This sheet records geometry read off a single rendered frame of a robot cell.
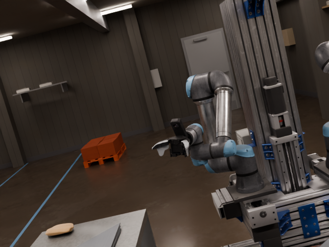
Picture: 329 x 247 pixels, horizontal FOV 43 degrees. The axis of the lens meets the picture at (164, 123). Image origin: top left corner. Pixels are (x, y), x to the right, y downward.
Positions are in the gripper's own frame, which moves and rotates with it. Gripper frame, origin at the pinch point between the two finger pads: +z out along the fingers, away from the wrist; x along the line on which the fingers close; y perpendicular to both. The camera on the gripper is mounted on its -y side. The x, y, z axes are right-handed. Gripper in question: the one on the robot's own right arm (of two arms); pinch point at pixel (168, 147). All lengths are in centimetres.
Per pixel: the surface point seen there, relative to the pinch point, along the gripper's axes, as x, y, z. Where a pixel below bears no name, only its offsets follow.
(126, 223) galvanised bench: 38, 46, -19
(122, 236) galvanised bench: 32, 45, -5
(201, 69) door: 291, 63, -902
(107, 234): 39, 44, -3
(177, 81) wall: 354, 86, -876
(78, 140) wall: 607, 208, -747
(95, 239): 42, 44, 2
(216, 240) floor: 54, 155, -199
